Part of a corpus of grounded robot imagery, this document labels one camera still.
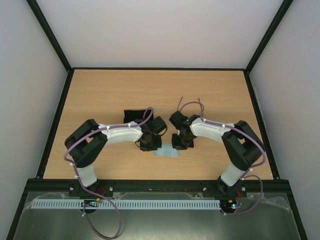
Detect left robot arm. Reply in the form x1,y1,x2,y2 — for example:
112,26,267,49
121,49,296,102
63,116,168,188

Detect light blue cleaning cloth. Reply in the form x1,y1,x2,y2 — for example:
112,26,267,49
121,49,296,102
153,143,180,158

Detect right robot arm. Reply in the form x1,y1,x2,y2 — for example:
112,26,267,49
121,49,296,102
169,111,266,196

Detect control board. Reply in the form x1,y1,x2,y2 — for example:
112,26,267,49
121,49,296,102
220,197,244,210
80,197,103,208

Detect black glasses case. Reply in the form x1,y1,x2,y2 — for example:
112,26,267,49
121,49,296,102
123,109,151,124

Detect brown sunglasses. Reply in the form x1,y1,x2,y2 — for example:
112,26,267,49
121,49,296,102
177,96,205,112

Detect right control board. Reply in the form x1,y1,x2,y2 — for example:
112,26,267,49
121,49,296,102
220,197,244,210

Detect black aluminium frame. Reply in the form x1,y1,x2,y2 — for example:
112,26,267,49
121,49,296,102
7,0,307,240

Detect light blue slotted cable duct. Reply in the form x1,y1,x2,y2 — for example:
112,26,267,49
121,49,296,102
30,199,221,210

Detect left control board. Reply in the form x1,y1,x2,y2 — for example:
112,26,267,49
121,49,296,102
80,197,103,208

